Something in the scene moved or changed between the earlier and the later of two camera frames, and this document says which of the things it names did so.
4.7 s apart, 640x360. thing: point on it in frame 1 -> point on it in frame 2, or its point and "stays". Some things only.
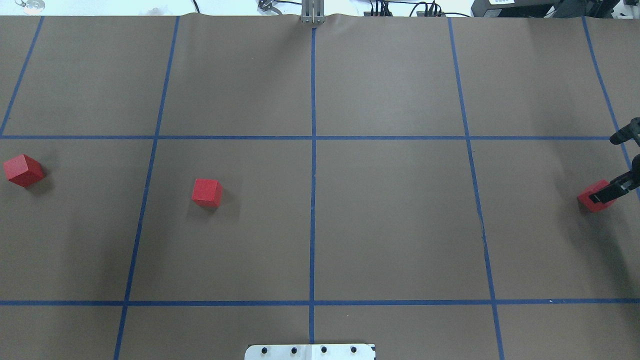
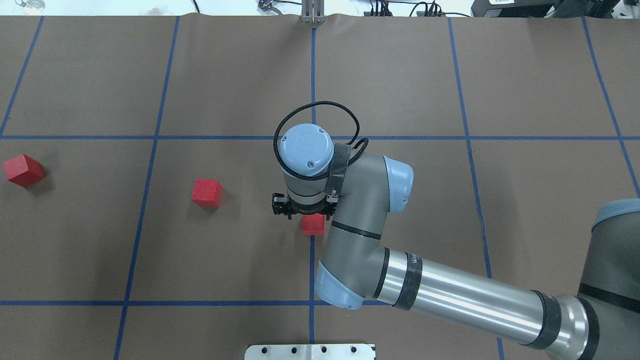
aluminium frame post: [313, 11] stays
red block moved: [208, 193] stays
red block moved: [584, 199] -> [313, 224]
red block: [23, 170] stays
